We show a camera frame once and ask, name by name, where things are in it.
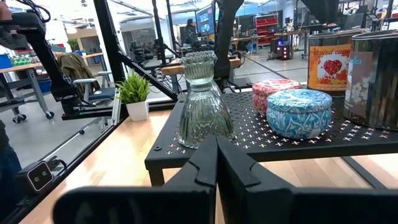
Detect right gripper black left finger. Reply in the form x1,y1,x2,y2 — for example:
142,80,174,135
52,135,218,224

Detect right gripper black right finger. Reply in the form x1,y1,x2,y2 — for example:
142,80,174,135
216,136,398,224

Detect blue patterned candle tin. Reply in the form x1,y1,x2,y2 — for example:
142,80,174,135
266,88,333,140

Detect pink patterned candle tin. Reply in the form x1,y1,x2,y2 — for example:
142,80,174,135
251,78,302,116

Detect orange label candle jar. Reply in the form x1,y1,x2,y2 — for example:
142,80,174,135
307,29,371,97

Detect floral label glass candle jar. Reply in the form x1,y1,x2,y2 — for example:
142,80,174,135
343,29,398,131

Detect black perforated metal shelf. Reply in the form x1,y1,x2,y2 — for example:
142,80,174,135
144,90,398,190

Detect green plant in white pot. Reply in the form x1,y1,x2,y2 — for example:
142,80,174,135
115,70,152,122

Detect wooden workbench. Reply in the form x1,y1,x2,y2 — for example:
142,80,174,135
160,57,242,76

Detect grey office chair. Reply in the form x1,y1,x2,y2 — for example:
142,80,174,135
73,70,118,136

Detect black computer tower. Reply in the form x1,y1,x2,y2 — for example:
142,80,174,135
270,39,292,62

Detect person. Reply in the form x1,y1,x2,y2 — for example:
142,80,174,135
185,18,198,45
0,119,24,218

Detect computer monitor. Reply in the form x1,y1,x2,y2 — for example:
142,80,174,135
195,4,216,35

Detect red parts bin rack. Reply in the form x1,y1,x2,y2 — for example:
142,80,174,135
253,13,280,46

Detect olive jacket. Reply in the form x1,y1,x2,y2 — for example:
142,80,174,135
57,52,101,91

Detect small background potted plant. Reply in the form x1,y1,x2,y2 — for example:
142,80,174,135
67,38,81,52

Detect black articulated stand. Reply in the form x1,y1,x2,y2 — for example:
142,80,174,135
0,9,81,116

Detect wooden top rolling desk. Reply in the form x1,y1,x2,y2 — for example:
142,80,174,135
0,52,105,124

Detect person's hand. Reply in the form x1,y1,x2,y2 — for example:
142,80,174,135
0,1,12,22

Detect small silver depth camera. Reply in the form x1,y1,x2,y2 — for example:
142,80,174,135
16,160,54,196

